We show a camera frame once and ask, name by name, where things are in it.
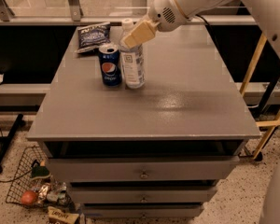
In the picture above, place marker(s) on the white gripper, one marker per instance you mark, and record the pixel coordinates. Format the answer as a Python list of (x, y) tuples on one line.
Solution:
[(163, 13)]

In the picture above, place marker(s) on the clear blue-labelled plastic bottle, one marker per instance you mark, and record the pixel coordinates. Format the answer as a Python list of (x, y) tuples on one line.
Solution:
[(131, 60)]

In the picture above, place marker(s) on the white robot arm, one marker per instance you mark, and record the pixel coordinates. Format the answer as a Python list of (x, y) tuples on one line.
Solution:
[(266, 14)]

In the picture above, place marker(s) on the blue pepsi can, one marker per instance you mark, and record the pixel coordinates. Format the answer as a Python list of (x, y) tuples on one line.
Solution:
[(109, 64)]

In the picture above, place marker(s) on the dark blue chip bag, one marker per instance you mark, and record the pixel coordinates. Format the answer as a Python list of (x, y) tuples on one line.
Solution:
[(93, 36)]

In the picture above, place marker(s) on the grey drawer cabinet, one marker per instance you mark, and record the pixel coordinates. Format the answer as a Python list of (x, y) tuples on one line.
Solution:
[(188, 107)]

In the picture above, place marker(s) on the top grey drawer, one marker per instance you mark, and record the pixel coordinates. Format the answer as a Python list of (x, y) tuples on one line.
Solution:
[(143, 169)]

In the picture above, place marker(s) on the grey drawer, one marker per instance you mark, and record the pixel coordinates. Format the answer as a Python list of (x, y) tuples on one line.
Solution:
[(143, 169), (179, 194), (141, 211)]

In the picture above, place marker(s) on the middle grey drawer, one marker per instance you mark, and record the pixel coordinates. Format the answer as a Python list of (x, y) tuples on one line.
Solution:
[(179, 194)]

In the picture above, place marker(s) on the green sponge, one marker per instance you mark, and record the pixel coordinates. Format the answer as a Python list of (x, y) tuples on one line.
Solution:
[(40, 172)]

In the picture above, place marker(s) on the bottom grey drawer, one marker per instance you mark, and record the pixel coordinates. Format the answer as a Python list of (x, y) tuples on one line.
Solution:
[(141, 211)]

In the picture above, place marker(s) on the crumpled silver wrapper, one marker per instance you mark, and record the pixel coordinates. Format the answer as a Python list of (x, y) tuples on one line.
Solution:
[(52, 193)]

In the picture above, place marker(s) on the black metal stand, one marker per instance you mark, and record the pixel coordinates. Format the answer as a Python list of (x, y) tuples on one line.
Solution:
[(5, 141)]

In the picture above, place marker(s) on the orange fruit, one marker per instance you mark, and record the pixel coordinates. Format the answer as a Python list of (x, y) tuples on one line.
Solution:
[(28, 197)]

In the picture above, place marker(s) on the yellow snack bag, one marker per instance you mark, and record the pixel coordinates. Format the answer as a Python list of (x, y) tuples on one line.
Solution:
[(57, 216)]

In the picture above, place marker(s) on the grey metal railing post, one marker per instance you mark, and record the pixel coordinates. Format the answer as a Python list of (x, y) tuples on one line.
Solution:
[(75, 10)]

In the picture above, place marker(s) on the black wire basket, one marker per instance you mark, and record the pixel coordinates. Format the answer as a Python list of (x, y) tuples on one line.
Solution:
[(30, 158)]

